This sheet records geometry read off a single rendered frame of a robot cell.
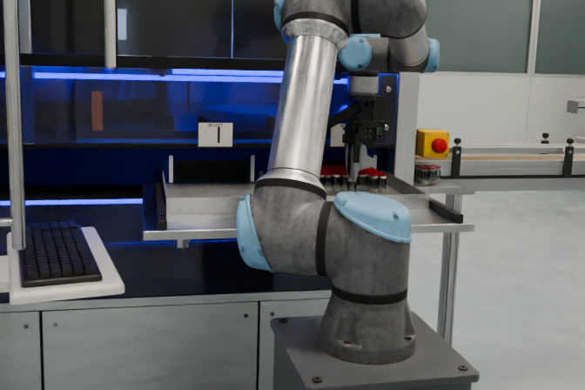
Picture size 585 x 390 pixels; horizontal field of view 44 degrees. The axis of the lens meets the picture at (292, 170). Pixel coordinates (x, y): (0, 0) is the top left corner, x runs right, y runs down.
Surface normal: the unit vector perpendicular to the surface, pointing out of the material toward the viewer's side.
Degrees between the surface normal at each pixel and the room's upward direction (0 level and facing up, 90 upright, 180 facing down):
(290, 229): 66
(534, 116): 90
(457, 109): 90
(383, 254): 90
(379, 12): 114
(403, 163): 90
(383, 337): 72
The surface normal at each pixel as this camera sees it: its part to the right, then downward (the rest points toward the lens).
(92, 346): 0.20, 0.17
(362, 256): -0.26, 0.15
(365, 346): -0.16, -0.15
